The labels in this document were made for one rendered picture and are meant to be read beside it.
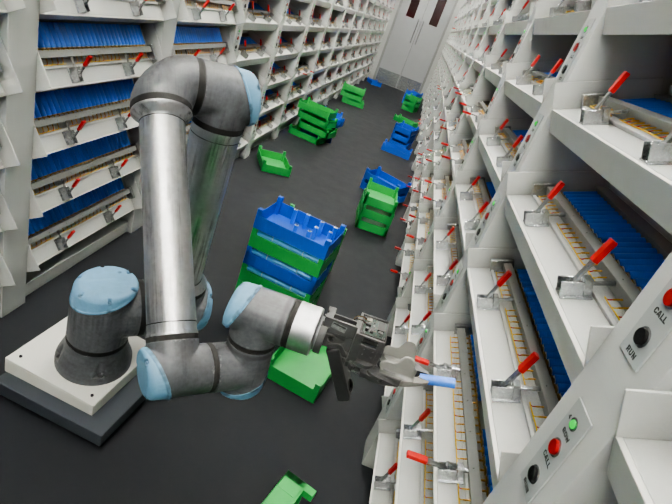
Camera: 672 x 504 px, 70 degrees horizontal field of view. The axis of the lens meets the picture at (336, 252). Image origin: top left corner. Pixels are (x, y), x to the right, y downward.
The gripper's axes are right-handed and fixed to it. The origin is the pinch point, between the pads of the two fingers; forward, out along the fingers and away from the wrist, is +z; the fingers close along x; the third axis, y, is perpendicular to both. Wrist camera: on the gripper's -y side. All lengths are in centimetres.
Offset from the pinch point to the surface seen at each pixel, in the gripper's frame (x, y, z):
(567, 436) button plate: -32.2, 23.5, 7.7
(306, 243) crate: 86, -24, -37
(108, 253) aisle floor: 84, -56, -112
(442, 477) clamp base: -12.0, -8.1, 7.4
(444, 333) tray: 32.2, -8.3, 8.6
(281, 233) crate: 88, -24, -47
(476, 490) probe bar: -15.3, -4.9, 11.6
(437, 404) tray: 6.4, -9.0, 6.9
